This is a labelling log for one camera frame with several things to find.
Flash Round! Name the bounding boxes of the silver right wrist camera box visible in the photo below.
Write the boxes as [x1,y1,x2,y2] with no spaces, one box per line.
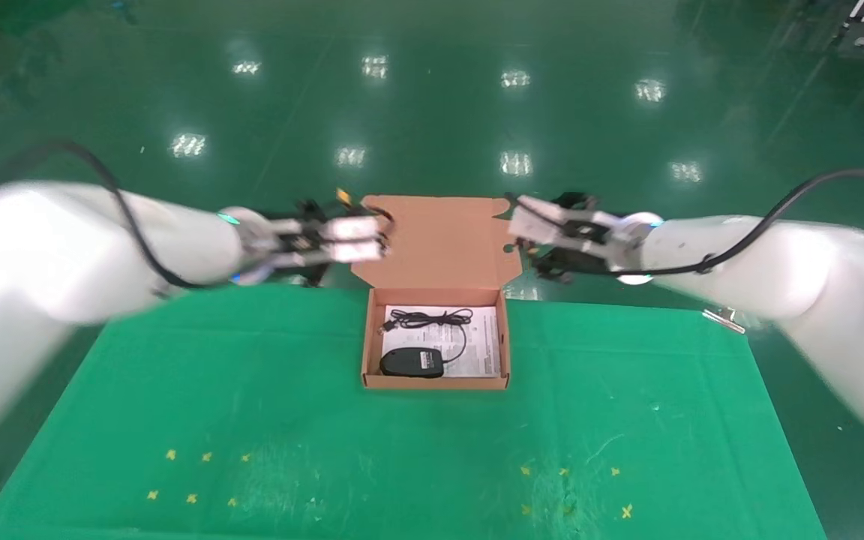
[511,196,590,245]

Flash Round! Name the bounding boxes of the black wired computer mouse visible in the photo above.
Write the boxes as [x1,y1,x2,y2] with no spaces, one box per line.
[379,322,470,380]

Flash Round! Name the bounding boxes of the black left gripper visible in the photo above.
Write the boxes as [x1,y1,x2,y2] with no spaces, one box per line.
[293,199,328,287]

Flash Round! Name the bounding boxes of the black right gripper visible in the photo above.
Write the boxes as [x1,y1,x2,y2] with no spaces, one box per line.
[529,192,605,284]

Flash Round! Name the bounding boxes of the metal binder clip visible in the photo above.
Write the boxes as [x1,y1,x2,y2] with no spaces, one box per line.
[703,306,746,335]

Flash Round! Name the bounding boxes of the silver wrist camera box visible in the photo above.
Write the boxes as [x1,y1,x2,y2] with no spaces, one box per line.
[323,216,388,262]
[511,196,590,245]

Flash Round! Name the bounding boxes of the orange cardboard box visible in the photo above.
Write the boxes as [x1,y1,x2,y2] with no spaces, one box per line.
[352,195,523,390]

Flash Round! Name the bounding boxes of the white printed instruction sheet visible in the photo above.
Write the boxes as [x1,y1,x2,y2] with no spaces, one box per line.
[381,304,503,378]

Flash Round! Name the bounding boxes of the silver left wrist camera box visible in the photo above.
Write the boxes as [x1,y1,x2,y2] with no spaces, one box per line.
[323,216,388,262]

